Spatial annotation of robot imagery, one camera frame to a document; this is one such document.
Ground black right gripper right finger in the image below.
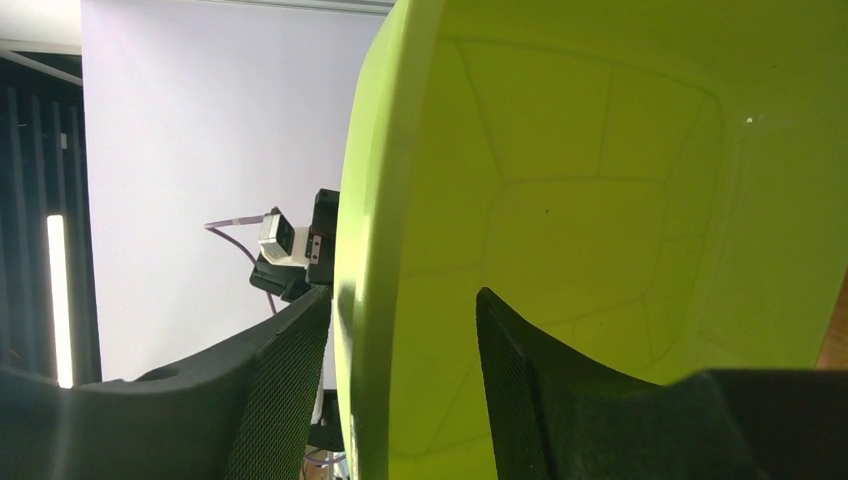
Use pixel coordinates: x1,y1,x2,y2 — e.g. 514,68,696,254
476,288,847,479

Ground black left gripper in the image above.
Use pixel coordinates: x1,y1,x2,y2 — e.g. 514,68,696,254
249,189,340,303

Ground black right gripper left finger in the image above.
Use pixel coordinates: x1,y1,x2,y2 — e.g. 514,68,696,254
1,287,332,479

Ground large lime green tub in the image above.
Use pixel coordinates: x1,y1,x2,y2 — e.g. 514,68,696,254
334,1,847,479

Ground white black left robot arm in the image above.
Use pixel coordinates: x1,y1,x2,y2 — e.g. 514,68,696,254
249,189,344,469

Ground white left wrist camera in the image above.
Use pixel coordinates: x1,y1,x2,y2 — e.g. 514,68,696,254
259,207,309,268

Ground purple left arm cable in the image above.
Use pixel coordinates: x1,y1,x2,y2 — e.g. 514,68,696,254
203,215,278,316

